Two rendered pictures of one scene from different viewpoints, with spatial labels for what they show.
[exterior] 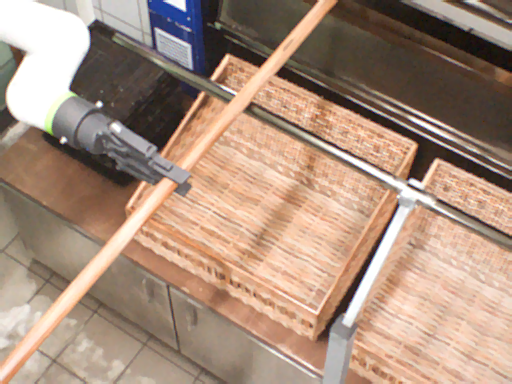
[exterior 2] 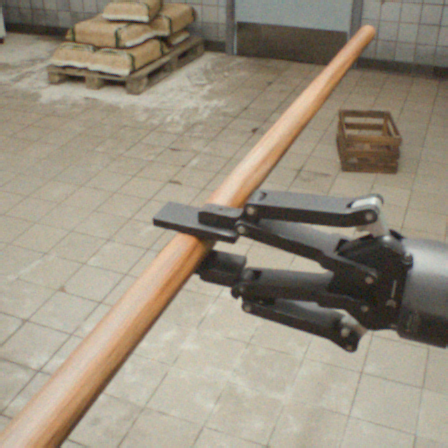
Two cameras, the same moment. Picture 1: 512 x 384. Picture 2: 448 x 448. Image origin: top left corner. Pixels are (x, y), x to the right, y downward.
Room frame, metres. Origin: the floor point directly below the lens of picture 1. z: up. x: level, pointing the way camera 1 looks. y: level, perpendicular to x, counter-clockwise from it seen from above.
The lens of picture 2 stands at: (1.36, 0.08, 1.46)
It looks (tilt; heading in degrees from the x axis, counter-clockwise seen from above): 31 degrees down; 168
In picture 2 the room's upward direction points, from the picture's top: straight up
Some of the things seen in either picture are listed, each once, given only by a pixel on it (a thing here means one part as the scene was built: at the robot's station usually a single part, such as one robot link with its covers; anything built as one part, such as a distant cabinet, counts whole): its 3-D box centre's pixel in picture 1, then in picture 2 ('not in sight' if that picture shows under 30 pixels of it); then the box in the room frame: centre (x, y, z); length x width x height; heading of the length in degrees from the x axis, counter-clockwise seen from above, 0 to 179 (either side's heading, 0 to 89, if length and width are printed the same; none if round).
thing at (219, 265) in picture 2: (173, 182); (200, 260); (0.95, 0.16, 1.17); 0.07 x 0.03 x 0.01; 56
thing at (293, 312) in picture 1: (269, 192); not in sight; (1.23, -0.03, 0.72); 0.56 x 0.49 x 0.28; 58
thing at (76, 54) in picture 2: not in sight; (89, 48); (-3.45, 0.08, 0.22); 0.62 x 0.36 x 0.15; 151
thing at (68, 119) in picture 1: (80, 122); not in sight; (1.08, 0.34, 1.19); 0.12 x 0.06 x 0.09; 146
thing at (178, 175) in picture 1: (171, 171); (200, 221); (0.95, 0.16, 1.21); 0.07 x 0.03 x 0.01; 56
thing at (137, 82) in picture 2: not in sight; (130, 59); (-3.59, 0.40, 0.07); 1.20 x 0.80 x 0.14; 146
